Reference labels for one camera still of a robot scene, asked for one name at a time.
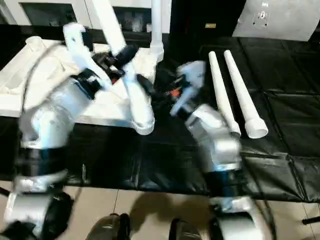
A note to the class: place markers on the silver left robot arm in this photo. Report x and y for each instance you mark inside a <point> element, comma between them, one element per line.
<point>50,120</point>

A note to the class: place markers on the black work mat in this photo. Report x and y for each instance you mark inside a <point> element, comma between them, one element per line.
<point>287,100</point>

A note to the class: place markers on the white plastic table leg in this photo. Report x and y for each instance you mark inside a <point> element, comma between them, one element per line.
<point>220,87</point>
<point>112,27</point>
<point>160,25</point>
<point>242,92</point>

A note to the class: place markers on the grey left robot foot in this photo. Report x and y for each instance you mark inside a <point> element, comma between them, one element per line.
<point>107,227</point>

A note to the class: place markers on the black metal stand bar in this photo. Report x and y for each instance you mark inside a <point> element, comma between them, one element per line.
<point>311,220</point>

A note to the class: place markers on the white glass door cabinet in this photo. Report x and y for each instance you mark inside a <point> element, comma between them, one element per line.
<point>50,10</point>

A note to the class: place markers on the white plastic table top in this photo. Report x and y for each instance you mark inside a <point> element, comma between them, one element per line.
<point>25,75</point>

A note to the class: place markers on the black box with gold label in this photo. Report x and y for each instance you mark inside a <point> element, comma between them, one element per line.
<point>190,15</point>

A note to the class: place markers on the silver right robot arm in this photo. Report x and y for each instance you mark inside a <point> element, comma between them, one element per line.
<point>220,145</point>

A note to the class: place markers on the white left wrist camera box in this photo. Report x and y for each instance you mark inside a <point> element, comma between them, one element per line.
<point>77,50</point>

